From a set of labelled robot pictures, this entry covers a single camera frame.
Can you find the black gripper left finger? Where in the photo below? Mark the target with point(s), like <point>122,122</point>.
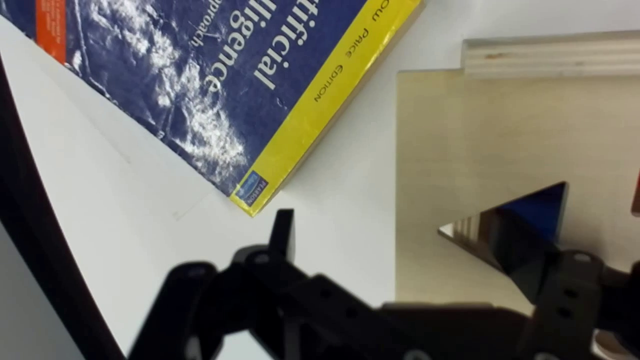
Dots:
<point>267,312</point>

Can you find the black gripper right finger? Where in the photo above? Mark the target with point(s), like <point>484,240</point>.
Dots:
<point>572,300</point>

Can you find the wooden shape sorter box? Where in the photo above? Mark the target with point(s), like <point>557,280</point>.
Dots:
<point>481,141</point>

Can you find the blue artificial intelligence textbook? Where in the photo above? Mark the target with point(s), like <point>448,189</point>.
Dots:
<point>221,81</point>

